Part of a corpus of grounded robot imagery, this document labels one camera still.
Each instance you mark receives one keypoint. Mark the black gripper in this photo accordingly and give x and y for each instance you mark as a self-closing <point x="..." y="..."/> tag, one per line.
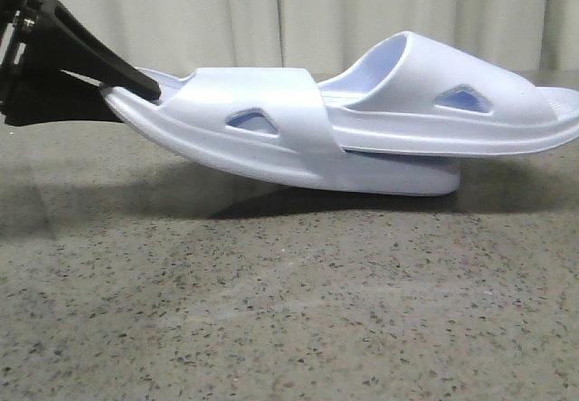
<point x="33" y="88"/>

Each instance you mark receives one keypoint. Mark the light blue slipper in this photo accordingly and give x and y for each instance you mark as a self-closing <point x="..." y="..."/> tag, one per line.
<point x="412" y="95"/>
<point x="270" y="124"/>

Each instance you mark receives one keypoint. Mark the beige curtain backdrop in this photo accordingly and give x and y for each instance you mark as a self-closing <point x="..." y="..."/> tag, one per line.
<point x="326" y="36"/>

